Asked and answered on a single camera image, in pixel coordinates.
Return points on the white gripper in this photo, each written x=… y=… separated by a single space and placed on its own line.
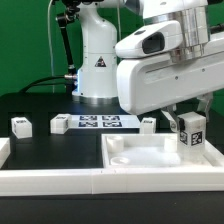
x=155 y=82

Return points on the white square tabletop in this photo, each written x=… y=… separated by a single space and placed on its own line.
x=156 y=151

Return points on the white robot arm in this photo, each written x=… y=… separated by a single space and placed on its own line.
x=175 y=56

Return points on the white marker tag sheet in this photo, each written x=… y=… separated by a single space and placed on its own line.
x=104 y=121

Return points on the white U-shaped obstacle fence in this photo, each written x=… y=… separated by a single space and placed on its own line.
x=106 y=180

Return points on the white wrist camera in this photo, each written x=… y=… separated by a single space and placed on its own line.
x=150 y=40

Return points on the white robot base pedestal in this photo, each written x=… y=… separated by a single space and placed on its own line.
x=96 y=83

